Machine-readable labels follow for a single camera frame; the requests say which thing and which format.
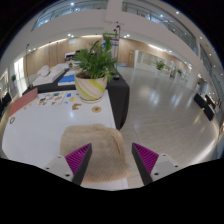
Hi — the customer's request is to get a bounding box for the salmon red flat board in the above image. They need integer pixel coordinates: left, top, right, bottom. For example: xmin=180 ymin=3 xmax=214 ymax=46
xmin=8 ymin=87 xmax=39 ymax=118

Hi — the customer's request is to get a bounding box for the group of black chairs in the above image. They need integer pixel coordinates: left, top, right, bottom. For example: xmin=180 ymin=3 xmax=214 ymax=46
xmin=193 ymin=92 xmax=223 ymax=122
xmin=0 ymin=92 xmax=13 ymax=111

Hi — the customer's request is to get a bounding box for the colourful printed sheet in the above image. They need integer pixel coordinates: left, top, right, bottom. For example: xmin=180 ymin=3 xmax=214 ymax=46
xmin=35 ymin=92 xmax=65 ymax=107

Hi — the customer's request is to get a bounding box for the beige towel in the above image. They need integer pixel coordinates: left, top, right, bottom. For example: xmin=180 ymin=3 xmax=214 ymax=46
xmin=59 ymin=123 xmax=132 ymax=184

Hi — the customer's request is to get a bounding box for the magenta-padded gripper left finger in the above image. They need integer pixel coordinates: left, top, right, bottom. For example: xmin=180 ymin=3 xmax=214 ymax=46
xmin=42 ymin=143 xmax=93 ymax=186

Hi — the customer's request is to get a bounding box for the blue board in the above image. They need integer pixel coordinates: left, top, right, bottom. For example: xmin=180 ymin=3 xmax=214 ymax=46
xmin=58 ymin=74 xmax=77 ymax=87

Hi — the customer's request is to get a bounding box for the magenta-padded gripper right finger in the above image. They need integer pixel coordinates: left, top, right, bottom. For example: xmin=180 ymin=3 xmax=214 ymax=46
xmin=131 ymin=142 xmax=184 ymax=186

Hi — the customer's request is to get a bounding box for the potted plant by wooden wall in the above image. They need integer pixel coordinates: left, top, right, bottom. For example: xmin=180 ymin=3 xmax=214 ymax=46
xmin=155 ymin=60 xmax=167 ymax=71

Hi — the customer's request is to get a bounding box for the potted plant in striped pot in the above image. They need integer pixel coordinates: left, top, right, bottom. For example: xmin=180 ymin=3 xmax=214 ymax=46
xmin=71 ymin=35 xmax=118 ymax=104

